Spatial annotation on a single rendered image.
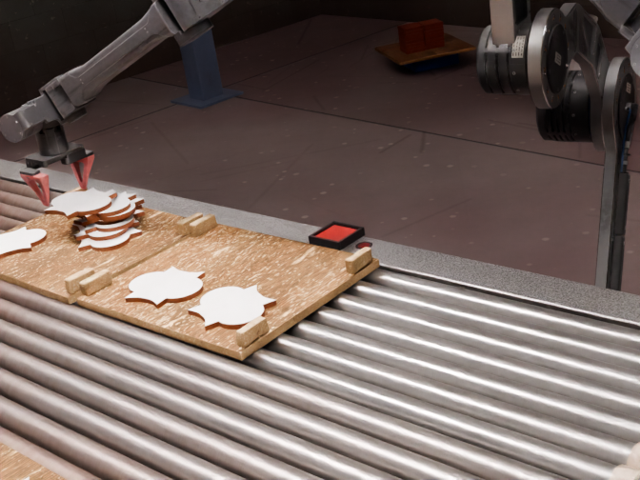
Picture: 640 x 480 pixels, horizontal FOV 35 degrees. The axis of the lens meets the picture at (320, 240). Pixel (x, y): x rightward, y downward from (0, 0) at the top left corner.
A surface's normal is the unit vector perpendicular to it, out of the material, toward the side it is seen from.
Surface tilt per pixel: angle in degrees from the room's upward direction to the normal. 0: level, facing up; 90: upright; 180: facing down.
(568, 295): 0
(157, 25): 91
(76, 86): 91
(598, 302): 0
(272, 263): 0
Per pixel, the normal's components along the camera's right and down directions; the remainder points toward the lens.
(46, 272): -0.14, -0.90
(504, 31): -0.46, 0.42
